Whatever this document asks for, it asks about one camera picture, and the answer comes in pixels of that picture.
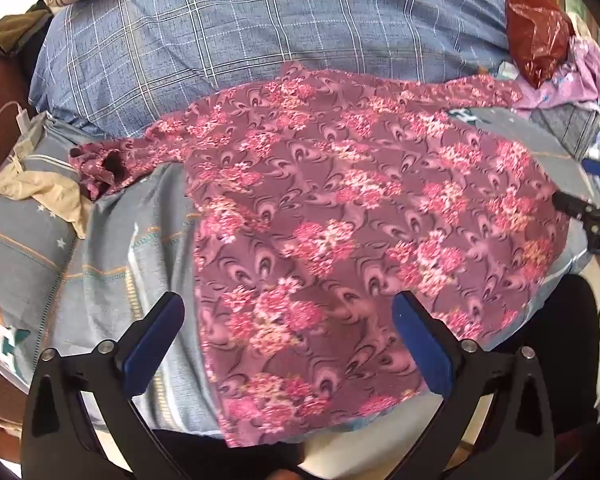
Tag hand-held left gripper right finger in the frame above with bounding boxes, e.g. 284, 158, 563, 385
390, 290, 557, 480

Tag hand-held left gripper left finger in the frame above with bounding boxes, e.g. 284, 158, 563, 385
20, 290, 191, 480

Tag pink floral garment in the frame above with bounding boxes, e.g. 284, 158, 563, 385
69, 62, 575, 448

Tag grey folded cloth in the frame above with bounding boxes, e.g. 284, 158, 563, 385
529, 105, 600, 162

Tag person's black pants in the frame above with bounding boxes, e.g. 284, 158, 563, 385
152, 272, 600, 480

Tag purple printed cloth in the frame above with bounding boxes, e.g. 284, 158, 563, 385
515, 35, 600, 122

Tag grey star print bed sheet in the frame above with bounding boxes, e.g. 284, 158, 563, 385
0, 106, 600, 437

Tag red plastic bag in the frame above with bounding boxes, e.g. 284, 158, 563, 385
505, 0, 576, 89

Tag beige crumpled cloth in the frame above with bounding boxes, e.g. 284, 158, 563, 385
0, 127, 92, 239

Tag blue plaid quilt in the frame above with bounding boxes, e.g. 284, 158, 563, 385
29, 0, 512, 139

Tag dark olive cloth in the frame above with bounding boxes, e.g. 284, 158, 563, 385
0, 0, 54, 57

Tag white charger with cable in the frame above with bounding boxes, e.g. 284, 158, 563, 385
0, 102, 34, 183

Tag brown wooden bed frame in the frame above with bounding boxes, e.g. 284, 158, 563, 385
0, 47, 37, 173

